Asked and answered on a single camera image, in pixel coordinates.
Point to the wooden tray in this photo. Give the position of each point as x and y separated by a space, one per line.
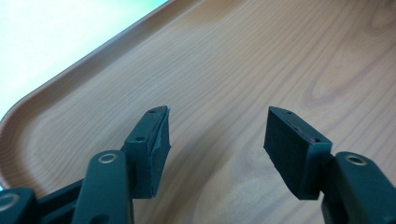
224 71

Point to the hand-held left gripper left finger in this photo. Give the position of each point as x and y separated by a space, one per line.
146 161

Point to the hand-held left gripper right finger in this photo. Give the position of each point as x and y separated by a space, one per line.
295 155

